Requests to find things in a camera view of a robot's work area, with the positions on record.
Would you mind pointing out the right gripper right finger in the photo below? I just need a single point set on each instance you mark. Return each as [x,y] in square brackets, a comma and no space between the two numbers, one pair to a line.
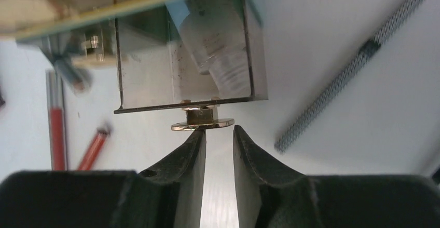
[271,194]

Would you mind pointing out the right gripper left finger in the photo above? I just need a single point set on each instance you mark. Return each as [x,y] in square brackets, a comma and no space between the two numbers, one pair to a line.
[167,194]

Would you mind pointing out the red lipstick black cap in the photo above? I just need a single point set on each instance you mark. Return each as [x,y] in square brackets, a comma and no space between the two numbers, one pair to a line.
[93,151]

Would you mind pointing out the clear drawer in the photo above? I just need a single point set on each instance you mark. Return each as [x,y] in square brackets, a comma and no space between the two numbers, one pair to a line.
[156,72]

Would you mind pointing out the orange three-drawer organizer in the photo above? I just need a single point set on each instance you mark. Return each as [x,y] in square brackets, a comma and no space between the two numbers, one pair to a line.
[120,9]

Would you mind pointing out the BB cream tube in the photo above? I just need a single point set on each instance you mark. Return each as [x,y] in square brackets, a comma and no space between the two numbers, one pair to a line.
[213,33]

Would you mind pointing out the pink lip gloss tube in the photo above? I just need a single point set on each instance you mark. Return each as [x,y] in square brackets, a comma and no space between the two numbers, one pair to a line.
[56,122]

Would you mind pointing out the dark concealer stick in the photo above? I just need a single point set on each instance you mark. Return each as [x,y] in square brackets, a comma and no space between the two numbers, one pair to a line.
[73,77]

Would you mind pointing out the grey silver pencil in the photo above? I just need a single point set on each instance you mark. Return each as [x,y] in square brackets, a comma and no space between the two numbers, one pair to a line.
[363,55]

